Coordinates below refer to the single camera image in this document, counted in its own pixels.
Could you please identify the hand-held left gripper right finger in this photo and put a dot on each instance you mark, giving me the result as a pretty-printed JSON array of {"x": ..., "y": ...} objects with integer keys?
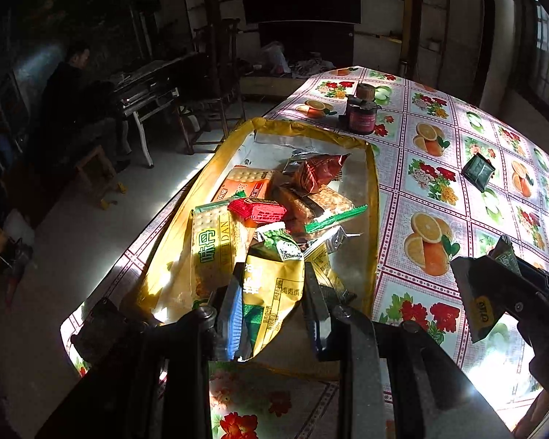
[{"x": 312, "y": 315}]

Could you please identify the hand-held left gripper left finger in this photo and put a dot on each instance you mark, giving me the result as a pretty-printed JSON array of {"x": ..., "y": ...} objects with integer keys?
[{"x": 231, "y": 315}]

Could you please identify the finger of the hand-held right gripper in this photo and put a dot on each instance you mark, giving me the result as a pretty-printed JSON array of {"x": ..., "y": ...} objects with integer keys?
[
  {"x": 508, "y": 288},
  {"x": 544, "y": 276}
]

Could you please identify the dark green snack packet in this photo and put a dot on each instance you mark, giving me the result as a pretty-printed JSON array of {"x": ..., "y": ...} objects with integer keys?
[
  {"x": 478, "y": 171},
  {"x": 480, "y": 318}
]

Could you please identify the yellow green snack packet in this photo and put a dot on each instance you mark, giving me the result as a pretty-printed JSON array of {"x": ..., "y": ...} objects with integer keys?
[{"x": 267, "y": 292}]

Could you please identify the clear cracker packet green ends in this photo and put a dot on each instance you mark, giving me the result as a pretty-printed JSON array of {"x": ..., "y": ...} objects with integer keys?
[{"x": 329, "y": 203}]

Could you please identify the orange cracker packet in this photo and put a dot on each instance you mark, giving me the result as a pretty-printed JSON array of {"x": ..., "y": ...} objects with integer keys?
[{"x": 247, "y": 183}]

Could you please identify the yellow-edged cardboard tray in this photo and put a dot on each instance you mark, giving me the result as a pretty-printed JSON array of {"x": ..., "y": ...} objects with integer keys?
[{"x": 210, "y": 169}]

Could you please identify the person's right forearm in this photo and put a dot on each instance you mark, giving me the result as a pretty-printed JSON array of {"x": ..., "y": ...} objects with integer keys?
[{"x": 530, "y": 416}]

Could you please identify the yellow silver snack packet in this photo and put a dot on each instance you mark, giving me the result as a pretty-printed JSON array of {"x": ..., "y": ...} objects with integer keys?
[{"x": 322, "y": 265}]

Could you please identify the green yellow cracker packet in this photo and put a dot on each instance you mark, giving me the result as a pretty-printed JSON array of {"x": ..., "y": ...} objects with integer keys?
[{"x": 210, "y": 247}]

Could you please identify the small red snack packet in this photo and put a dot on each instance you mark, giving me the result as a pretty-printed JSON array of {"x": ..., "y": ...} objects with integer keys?
[{"x": 260, "y": 211}]

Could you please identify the fruit print tablecloth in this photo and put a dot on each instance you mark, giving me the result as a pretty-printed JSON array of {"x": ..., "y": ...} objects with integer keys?
[{"x": 439, "y": 183}]

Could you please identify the brown red snack packet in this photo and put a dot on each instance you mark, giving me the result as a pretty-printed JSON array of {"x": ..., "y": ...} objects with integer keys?
[{"x": 320, "y": 171}]

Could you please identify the silver foil packet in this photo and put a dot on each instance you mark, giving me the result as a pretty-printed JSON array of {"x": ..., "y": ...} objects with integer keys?
[{"x": 297, "y": 158}]

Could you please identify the dark jar red label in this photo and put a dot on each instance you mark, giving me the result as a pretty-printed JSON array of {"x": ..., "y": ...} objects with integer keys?
[{"x": 361, "y": 119}]

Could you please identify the wooden stool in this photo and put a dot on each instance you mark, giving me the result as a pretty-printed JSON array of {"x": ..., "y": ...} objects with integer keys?
[{"x": 96, "y": 160}]

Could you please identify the dark wooden chair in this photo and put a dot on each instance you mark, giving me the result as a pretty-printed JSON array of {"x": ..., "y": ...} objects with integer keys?
[{"x": 219, "y": 91}]

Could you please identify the small bottle brown cap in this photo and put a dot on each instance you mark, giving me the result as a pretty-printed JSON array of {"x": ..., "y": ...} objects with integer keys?
[{"x": 366, "y": 92}]

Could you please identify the dark door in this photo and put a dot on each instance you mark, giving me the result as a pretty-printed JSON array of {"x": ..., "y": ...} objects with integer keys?
[{"x": 492, "y": 45}]

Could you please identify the metal folding table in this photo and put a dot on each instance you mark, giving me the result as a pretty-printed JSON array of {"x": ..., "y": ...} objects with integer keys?
[{"x": 142, "y": 84}]

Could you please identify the pile of cloth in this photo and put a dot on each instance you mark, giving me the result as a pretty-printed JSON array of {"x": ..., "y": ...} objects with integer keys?
[{"x": 313, "y": 67}]

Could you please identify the white plastic bag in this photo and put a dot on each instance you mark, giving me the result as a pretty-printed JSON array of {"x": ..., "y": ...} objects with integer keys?
[{"x": 277, "y": 57}]

